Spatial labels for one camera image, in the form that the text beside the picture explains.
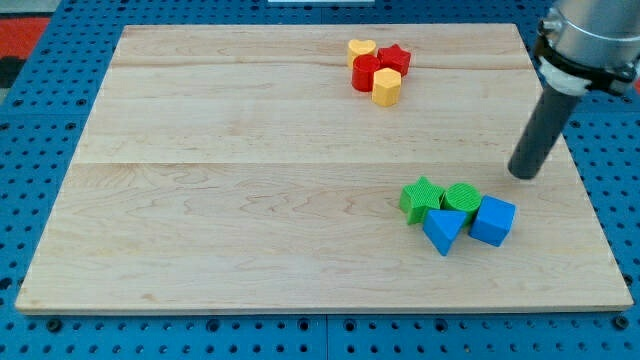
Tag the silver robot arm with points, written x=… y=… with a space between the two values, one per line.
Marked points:
x=589 y=45

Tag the wooden board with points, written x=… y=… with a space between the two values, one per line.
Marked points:
x=229 y=169

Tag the blue triangle block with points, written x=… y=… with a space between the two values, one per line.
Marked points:
x=442 y=228

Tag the blue cube block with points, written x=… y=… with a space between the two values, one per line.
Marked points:
x=493 y=221

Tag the green star block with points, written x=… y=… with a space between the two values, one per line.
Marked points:
x=418 y=198

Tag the yellow hexagon block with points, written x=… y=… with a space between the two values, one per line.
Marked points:
x=386 y=87

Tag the red cylinder block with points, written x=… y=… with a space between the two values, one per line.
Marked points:
x=363 y=69

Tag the yellow heart block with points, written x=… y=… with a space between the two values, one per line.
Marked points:
x=358 y=47

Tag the red star block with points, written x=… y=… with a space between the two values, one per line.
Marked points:
x=396 y=58

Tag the green cylinder block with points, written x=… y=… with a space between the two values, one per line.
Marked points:
x=462 y=197

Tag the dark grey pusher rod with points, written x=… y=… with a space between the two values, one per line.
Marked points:
x=545 y=125

